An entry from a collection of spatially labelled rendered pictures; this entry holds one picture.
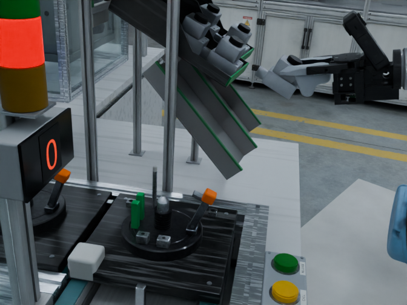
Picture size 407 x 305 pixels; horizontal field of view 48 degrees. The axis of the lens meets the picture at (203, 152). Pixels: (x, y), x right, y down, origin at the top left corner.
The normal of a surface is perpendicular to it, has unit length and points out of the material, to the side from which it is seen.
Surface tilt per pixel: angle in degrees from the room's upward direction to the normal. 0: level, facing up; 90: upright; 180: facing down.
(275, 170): 0
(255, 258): 0
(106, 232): 0
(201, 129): 90
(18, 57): 90
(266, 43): 90
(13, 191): 90
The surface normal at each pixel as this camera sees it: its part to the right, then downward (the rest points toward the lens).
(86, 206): 0.06, -0.90
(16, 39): 0.31, 0.43
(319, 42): -0.33, 0.38
